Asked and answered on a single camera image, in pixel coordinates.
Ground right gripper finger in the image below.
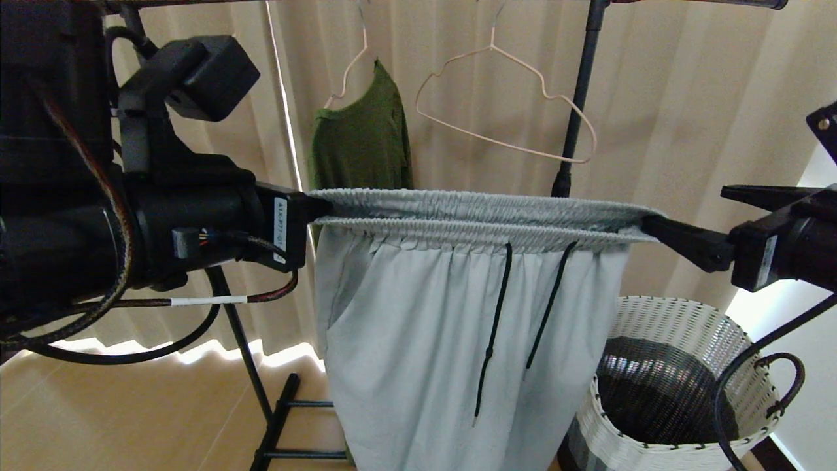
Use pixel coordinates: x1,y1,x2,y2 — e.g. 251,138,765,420
640,214,737,274
721,184,826,211

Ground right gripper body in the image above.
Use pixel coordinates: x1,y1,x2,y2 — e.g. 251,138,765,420
729,195,837,293

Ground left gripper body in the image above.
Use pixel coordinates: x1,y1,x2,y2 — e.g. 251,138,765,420
0,157,309,316

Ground green long-sleeved shirt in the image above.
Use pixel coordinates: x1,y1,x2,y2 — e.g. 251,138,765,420
307,58,415,195

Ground pink clothes hanger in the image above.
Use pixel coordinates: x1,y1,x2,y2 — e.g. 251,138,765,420
324,0,371,110
415,0,598,164

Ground pale grey shorts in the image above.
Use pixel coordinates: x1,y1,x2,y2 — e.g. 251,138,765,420
307,188,662,471

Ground black clothes rack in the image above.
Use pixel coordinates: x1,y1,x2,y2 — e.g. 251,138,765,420
101,0,789,471

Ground white laundry basket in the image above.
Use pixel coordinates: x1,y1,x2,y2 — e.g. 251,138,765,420
566,296,806,471

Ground beige curtain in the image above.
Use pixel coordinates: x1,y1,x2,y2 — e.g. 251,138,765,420
0,0,837,374

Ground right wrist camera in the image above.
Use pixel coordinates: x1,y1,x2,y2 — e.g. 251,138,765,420
806,101,837,164

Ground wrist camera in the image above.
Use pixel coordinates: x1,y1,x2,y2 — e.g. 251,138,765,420
806,101,837,164
116,35,261,172

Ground black cable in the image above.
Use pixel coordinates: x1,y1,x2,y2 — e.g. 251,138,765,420
26,268,221,366
714,291,837,471
105,25,160,61

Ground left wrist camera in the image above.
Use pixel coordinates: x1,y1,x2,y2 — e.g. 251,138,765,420
116,35,261,172

